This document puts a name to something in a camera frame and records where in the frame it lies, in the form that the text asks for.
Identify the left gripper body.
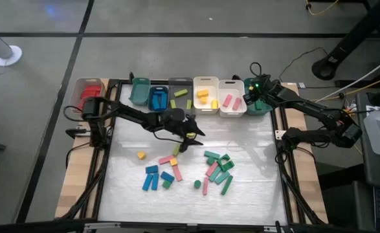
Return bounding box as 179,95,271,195
162,108,196,139

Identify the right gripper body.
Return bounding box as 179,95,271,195
248,77,276,104

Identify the teal rectangular block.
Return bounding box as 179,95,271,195
208,166,223,183
214,171,231,186
203,150,221,160

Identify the grey plastic bin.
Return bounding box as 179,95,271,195
168,76,194,115

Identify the teal plastic bin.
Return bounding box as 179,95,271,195
128,77,151,107
243,77,274,117

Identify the white plastic bin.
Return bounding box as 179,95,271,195
192,76,220,115
218,79,246,118

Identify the blue plastic bin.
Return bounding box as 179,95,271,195
147,85,170,113

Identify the long green block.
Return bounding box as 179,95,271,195
220,175,234,196

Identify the black floor stand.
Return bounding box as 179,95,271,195
311,0,380,81

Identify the translucent beige plastic bin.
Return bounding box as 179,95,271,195
69,77,106,113

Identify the dark floor case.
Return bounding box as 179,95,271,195
319,163,377,232

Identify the black front crossbar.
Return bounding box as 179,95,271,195
0,218,380,233

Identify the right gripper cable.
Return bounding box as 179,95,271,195
249,61,263,78

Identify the black floor cable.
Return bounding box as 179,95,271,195
279,47,329,83

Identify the black table frame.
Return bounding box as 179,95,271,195
60,77,328,227

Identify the white floor cable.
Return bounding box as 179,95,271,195
304,52,380,108

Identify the black leader arm handle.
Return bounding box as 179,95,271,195
274,221,291,233

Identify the white pedestal stand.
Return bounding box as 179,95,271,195
0,21,23,67

